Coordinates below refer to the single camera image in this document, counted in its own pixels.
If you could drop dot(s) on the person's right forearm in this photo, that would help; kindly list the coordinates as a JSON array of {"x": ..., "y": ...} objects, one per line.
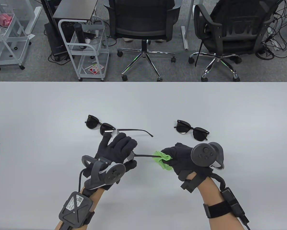
[{"x": 210, "y": 194}]

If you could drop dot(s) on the black thin-armed sunglasses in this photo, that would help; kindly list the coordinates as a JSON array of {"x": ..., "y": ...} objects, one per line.
[{"x": 145, "y": 155}]

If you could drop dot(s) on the person's right hand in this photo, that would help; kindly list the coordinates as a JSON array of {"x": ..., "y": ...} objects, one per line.
[{"x": 181, "y": 160}]

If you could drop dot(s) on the black bottle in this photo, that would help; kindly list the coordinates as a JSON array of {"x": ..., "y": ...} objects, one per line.
[{"x": 79, "y": 33}]

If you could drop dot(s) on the black office chair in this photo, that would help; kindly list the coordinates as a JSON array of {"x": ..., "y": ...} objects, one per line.
[
  {"x": 229, "y": 43},
  {"x": 143, "y": 31}
]

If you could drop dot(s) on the red white packet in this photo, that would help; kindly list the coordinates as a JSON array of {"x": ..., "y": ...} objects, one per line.
[{"x": 95, "y": 69}]

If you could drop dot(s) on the black computer tower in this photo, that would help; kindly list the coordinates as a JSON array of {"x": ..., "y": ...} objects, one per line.
[{"x": 52, "y": 40}]

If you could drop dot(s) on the pink cloth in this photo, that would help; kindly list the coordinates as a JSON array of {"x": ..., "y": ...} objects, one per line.
[{"x": 3, "y": 19}]

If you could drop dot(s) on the black wrist sensor box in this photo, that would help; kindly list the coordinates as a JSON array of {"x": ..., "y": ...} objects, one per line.
[{"x": 232, "y": 201}]

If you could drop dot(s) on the green cleaning cloth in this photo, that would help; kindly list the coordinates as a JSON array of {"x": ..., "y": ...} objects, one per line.
[{"x": 167, "y": 167}]

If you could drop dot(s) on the white power strip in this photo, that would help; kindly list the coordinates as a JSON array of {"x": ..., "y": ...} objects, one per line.
[{"x": 275, "y": 45}]

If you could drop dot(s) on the black sensor box white label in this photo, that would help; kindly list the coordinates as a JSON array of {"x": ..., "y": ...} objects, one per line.
[{"x": 73, "y": 208}]

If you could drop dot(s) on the dark side table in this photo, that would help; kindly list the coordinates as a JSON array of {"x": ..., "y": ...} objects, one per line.
[{"x": 73, "y": 10}]

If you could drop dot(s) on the white desk leg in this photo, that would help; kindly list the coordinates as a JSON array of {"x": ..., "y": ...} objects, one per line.
[
  {"x": 33, "y": 21},
  {"x": 184, "y": 38}
]

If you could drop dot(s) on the white mesh utility cart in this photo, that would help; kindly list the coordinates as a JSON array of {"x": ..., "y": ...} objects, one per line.
[{"x": 9, "y": 49}]

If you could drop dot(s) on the person's left hand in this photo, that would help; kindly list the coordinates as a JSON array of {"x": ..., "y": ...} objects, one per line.
[{"x": 117, "y": 148}]

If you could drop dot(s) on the black thick-framed sunglasses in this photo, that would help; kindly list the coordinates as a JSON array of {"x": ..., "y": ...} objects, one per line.
[{"x": 183, "y": 127}]

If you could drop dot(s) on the small black device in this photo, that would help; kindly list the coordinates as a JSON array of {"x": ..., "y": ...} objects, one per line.
[{"x": 90, "y": 36}]

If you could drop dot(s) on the grey VR controller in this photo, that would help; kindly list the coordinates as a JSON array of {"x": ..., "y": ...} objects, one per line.
[
  {"x": 113, "y": 173},
  {"x": 203, "y": 153}
]

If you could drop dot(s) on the person's left forearm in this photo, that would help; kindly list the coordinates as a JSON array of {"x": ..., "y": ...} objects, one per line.
[{"x": 96, "y": 196}]

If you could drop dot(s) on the black sunglasses gold metal bridge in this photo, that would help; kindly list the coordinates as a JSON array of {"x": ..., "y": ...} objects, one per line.
[{"x": 93, "y": 122}]

